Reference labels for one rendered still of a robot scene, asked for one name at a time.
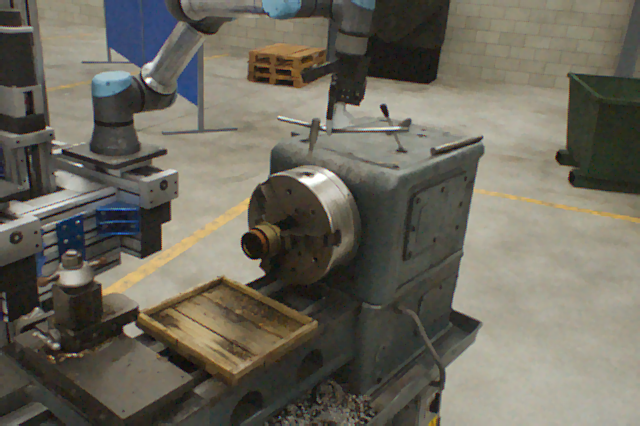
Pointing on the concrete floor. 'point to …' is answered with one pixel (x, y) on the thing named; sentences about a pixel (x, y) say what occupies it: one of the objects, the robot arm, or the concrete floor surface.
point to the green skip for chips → (603, 133)
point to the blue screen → (155, 11)
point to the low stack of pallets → (283, 62)
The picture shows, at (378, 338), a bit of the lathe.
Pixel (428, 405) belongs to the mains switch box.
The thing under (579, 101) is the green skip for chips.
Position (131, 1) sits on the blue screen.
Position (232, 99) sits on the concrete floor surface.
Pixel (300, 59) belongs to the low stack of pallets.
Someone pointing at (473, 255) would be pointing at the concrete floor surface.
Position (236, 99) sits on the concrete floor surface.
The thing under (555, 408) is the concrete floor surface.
